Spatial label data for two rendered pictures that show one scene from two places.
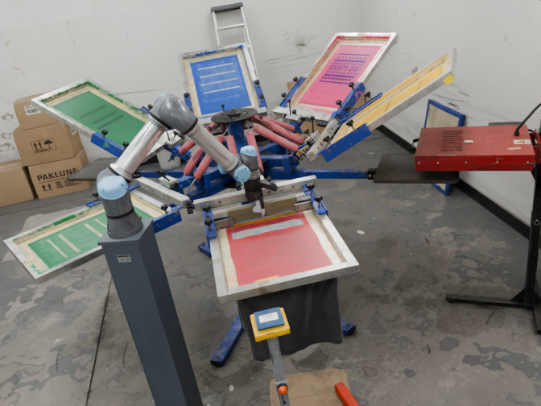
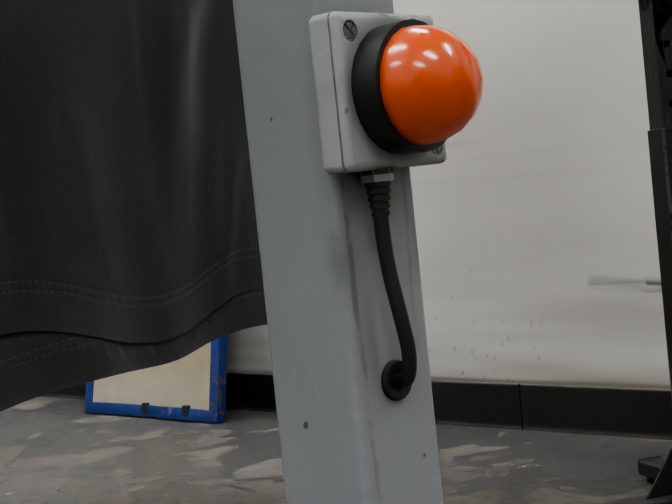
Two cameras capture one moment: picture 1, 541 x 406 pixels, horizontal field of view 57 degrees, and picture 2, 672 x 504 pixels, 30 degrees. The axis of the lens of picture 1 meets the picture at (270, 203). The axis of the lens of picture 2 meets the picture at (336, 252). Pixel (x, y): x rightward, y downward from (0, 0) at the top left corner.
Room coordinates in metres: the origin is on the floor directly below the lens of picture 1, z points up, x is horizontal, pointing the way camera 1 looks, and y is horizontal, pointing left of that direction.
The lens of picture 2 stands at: (1.16, 0.35, 0.62)
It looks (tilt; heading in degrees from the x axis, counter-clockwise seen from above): 3 degrees down; 320
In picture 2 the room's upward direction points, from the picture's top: 6 degrees counter-clockwise
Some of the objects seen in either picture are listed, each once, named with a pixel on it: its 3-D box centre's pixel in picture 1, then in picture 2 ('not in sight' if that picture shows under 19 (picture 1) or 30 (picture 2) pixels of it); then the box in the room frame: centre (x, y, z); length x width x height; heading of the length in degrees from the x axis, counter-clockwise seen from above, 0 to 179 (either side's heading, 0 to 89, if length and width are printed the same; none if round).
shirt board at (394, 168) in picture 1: (344, 172); not in sight; (2.84, -0.48, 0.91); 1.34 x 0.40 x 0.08; 66
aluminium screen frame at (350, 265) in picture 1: (272, 238); not in sight; (2.06, 0.02, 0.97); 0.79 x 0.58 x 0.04; 6
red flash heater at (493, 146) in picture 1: (475, 147); not in sight; (2.54, -1.16, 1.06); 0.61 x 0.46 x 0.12; 66
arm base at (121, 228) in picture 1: (122, 220); not in sight; (1.93, 0.63, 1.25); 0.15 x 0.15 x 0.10
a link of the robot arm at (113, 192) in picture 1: (114, 194); not in sight; (1.94, 0.63, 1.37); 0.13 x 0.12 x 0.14; 20
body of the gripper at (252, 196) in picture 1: (253, 188); not in sight; (2.27, 0.07, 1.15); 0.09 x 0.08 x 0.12; 96
